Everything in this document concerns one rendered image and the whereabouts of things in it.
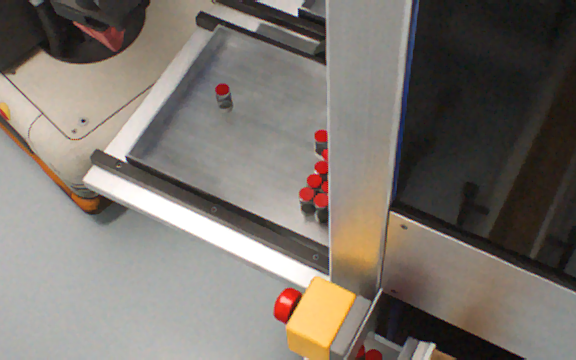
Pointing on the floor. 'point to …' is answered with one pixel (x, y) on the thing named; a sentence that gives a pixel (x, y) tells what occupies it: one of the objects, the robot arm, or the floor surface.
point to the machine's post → (365, 134)
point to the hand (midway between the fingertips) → (116, 43)
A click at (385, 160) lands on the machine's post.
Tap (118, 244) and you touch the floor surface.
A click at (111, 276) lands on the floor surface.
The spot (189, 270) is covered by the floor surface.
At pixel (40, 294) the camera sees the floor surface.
